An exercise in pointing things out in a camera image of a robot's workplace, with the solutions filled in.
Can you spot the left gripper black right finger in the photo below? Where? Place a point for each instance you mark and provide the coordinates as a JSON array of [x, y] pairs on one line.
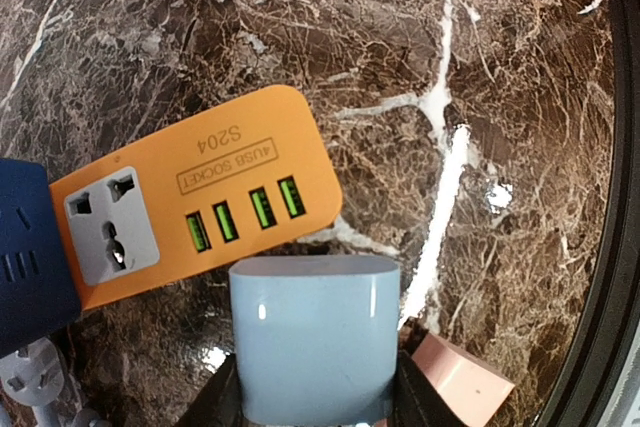
[[416, 403]]

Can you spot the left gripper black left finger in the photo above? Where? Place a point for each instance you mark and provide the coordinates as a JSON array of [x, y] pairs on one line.
[[218, 402]]

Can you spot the pink charger plug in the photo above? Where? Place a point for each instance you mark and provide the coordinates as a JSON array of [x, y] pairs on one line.
[[472, 389]]

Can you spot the light blue charger plug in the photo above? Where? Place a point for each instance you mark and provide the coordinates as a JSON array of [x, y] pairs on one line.
[[315, 338]]

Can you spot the dark blue cube socket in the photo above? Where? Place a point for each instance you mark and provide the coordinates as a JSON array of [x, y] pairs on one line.
[[38, 295]]

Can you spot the orange power strip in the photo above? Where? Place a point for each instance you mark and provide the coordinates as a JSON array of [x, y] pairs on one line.
[[230, 182]]

